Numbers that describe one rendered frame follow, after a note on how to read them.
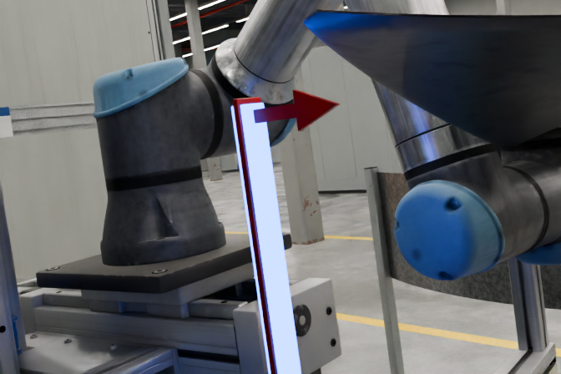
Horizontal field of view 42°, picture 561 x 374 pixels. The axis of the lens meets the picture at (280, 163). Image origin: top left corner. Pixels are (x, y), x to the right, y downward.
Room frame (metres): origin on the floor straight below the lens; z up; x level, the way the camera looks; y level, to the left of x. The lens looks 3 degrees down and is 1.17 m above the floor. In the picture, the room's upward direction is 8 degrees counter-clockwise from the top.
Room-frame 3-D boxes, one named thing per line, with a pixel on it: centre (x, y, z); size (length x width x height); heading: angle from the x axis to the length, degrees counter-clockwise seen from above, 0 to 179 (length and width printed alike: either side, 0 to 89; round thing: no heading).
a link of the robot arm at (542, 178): (0.65, -0.22, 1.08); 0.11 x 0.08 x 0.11; 132
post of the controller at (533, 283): (0.89, -0.28, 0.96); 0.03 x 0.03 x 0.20; 55
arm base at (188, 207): (0.90, 0.15, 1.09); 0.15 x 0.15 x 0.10
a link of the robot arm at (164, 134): (0.90, 0.15, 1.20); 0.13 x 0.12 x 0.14; 132
